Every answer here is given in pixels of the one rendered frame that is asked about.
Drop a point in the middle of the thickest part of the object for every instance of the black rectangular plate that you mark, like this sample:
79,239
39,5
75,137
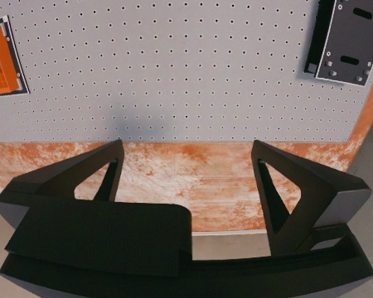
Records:
348,43

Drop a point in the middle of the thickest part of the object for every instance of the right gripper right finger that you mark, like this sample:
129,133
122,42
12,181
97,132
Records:
329,197

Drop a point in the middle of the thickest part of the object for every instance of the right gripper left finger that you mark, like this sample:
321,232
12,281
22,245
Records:
60,179

